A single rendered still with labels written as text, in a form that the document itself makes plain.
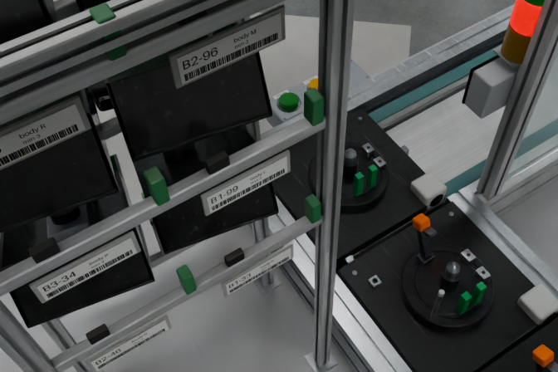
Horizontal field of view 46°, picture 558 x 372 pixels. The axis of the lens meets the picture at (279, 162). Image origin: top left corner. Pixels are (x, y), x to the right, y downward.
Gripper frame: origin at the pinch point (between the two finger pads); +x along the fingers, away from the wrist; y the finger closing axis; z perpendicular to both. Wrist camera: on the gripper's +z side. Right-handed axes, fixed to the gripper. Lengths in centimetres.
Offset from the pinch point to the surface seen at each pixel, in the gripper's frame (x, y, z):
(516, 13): 3.0, 47.0, 6.6
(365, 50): -30, 44, -51
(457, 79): -11, 55, -38
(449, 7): -104, 121, -162
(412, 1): -113, 107, -163
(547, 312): 38, 45, -20
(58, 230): 18.1, -12.9, 14.1
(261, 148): 21.1, 8.4, 27.2
